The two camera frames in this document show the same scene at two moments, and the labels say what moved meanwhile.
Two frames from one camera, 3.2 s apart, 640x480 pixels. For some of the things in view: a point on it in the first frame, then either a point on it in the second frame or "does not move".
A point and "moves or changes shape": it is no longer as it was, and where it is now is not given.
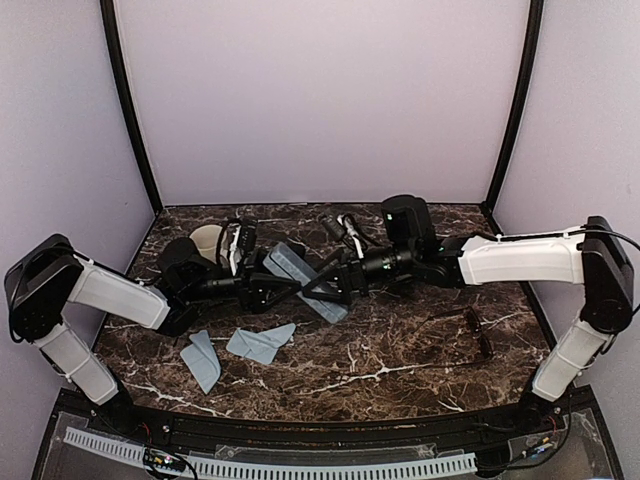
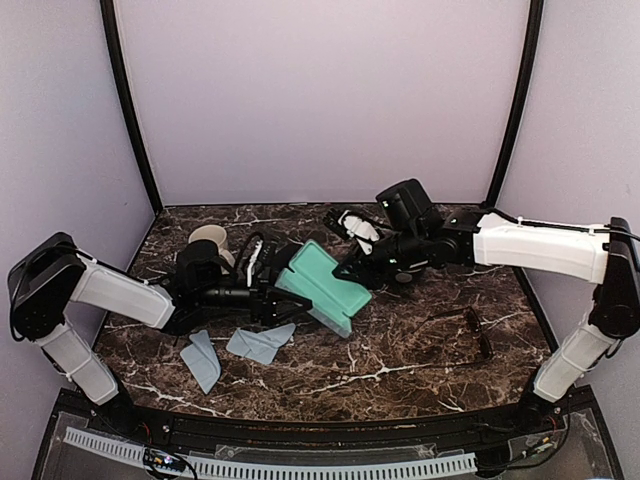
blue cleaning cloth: (261, 346) does not move
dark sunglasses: (475, 325) does not move
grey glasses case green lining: (282, 262) moves or changes shape
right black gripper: (350, 278) → (369, 276)
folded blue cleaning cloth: (202, 359) does not move
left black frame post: (109, 12) does not move
